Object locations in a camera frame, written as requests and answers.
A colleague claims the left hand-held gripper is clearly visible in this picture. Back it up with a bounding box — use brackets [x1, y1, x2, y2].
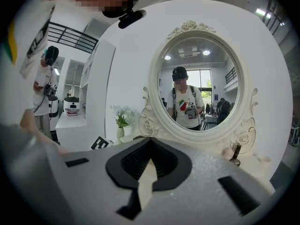
[90, 136, 114, 150]

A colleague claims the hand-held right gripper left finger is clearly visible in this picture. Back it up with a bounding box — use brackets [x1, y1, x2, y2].
[56, 137, 152, 225]

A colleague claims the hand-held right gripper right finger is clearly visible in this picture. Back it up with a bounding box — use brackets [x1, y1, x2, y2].
[135, 137, 276, 225]

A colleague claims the person's left forearm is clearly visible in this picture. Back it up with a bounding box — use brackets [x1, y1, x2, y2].
[19, 109, 71, 155]

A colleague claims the white glass vase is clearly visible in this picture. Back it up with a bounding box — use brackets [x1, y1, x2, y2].
[116, 126, 126, 145]

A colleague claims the small pink jar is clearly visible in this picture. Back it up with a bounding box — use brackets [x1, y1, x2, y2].
[221, 148, 233, 160]

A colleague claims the white flower bunch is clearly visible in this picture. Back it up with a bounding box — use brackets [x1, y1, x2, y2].
[110, 104, 138, 129]

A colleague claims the white low counter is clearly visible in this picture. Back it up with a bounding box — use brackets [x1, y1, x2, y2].
[55, 112, 94, 151]

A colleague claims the small black bottle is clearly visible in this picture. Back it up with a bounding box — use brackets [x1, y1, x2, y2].
[230, 144, 242, 166]

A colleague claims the white rounded device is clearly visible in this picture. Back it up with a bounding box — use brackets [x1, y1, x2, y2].
[62, 97, 81, 113]

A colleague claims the white ornate oval mirror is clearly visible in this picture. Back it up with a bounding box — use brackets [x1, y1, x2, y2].
[137, 20, 259, 156]

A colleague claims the black metal railing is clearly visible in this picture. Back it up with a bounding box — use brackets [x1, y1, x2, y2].
[47, 21, 99, 54]

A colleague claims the person's white shirt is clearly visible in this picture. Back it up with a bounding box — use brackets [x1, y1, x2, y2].
[0, 0, 58, 113]

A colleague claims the ceiling light panel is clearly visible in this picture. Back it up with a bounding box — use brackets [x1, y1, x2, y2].
[255, 7, 272, 19]

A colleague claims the black head-worn camera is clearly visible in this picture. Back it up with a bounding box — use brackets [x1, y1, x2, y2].
[101, 0, 147, 30]

